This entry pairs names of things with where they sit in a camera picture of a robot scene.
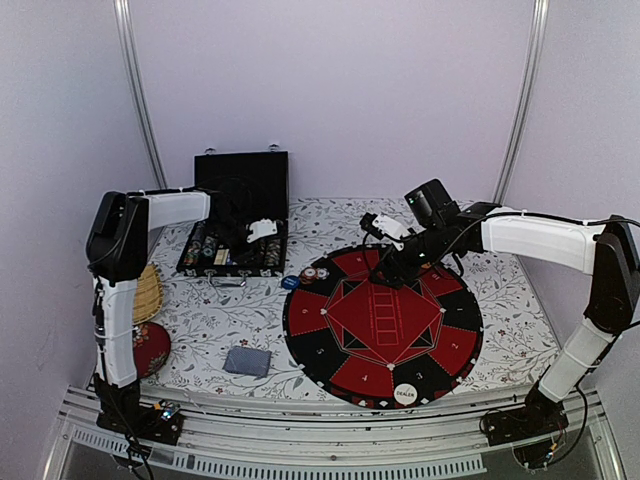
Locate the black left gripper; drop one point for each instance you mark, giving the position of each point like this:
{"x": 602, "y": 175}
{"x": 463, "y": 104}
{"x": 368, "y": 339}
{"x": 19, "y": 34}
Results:
{"x": 239, "y": 255}

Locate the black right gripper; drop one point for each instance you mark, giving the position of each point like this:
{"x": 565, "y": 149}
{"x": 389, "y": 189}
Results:
{"x": 388, "y": 262}

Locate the blue small blind button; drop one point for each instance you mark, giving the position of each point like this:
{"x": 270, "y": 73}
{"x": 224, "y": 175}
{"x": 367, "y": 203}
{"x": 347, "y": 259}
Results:
{"x": 290, "y": 282}

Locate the red orange chip stack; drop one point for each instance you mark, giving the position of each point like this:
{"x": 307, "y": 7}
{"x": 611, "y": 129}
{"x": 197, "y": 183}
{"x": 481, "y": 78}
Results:
{"x": 309, "y": 275}

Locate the white black chip stack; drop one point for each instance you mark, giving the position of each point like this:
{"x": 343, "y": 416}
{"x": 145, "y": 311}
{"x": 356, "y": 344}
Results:
{"x": 322, "y": 273}

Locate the white blue dealer button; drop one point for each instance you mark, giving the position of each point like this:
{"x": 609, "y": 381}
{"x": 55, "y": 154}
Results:
{"x": 405, "y": 394}

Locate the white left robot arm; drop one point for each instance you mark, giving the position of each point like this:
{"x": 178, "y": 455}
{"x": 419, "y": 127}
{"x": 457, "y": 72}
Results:
{"x": 117, "y": 253}

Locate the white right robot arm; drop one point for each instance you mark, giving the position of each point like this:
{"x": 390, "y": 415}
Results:
{"x": 602, "y": 249}

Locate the blue texas holdem card box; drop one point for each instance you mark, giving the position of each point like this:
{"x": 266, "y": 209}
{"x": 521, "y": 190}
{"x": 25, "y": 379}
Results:
{"x": 223, "y": 257}

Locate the black poker chip case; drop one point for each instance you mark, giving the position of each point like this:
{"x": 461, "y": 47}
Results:
{"x": 249, "y": 186}

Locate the far right chip row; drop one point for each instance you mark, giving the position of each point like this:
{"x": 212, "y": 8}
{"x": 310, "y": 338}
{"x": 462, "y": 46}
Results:
{"x": 274, "y": 252}

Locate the chip row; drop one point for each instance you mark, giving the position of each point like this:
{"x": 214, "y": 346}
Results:
{"x": 197, "y": 247}
{"x": 274, "y": 252}

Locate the far left chip row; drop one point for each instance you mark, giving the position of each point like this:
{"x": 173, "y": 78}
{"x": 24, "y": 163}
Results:
{"x": 197, "y": 247}

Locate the round red black poker mat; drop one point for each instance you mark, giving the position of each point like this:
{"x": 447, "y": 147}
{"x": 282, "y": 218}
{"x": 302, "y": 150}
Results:
{"x": 358, "y": 340}

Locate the floral white tablecloth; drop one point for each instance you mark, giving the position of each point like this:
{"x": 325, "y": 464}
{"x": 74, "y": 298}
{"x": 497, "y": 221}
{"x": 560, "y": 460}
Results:
{"x": 205, "y": 322}

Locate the woven bamboo tray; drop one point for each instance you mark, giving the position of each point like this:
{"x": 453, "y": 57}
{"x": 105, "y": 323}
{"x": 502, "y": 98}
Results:
{"x": 149, "y": 296}

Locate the blue playing card deck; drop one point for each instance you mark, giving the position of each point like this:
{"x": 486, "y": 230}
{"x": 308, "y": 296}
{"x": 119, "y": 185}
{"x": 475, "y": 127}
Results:
{"x": 248, "y": 361}

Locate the red floral round cushion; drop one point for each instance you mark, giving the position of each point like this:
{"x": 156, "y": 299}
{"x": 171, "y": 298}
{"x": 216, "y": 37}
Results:
{"x": 151, "y": 348}

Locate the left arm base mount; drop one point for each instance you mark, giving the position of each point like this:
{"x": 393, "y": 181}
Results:
{"x": 160, "y": 423}

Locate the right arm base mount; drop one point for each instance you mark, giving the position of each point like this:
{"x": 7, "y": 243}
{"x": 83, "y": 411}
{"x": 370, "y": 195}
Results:
{"x": 537, "y": 416}

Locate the aluminium frame post left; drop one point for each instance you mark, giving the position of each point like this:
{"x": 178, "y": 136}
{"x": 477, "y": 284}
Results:
{"x": 126, "y": 36}

